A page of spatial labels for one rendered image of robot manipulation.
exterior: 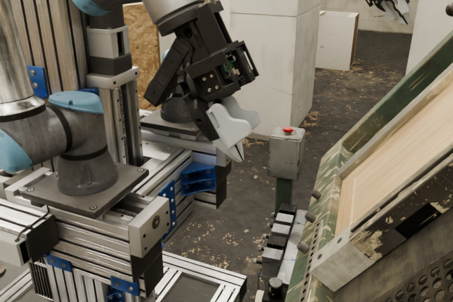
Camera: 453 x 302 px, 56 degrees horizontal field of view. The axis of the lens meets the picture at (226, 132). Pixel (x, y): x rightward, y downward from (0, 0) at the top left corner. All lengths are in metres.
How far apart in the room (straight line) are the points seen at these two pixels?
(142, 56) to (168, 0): 2.33
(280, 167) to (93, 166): 0.81
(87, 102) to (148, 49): 1.91
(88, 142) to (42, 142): 0.12
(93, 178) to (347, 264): 0.61
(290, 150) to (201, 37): 1.10
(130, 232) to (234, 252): 1.49
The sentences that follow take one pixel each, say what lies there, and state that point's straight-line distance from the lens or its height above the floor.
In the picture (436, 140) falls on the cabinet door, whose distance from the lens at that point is 1.11.
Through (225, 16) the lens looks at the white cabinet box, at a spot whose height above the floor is 0.78.
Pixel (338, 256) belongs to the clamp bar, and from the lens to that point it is 0.96.
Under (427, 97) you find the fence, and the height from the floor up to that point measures 1.19.
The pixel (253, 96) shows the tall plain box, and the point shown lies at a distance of 3.64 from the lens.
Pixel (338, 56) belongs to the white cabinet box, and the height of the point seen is 0.19.
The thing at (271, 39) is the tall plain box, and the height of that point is 0.90.
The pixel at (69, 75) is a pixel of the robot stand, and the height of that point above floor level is 1.27.
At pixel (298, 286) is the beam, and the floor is 0.85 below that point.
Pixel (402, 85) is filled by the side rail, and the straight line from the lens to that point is 1.56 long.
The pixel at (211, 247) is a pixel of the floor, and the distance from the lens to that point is 2.52.
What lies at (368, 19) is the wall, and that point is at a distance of 9.26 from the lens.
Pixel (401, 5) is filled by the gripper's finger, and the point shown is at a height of 1.44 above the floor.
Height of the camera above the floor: 1.59
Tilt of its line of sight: 24 degrees down
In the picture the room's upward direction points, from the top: straight up
